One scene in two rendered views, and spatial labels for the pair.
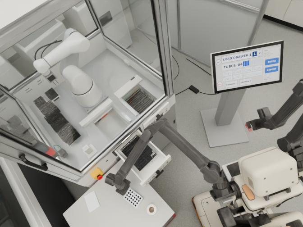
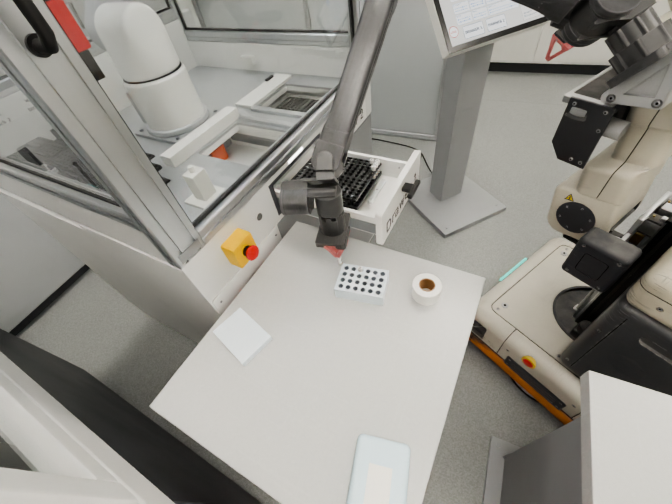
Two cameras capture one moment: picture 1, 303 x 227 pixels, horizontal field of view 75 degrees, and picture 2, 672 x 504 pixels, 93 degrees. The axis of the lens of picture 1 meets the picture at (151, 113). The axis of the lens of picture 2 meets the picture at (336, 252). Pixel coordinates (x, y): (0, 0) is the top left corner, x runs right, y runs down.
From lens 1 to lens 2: 1.03 m
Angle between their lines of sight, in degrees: 18
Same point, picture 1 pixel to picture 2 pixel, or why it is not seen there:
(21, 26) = not seen: outside the picture
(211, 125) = (430, 203)
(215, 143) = (451, 226)
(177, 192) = not seen: hidden behind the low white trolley
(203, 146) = (432, 239)
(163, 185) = not seen: hidden behind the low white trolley
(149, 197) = (403, 271)
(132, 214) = (376, 322)
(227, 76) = (462, 14)
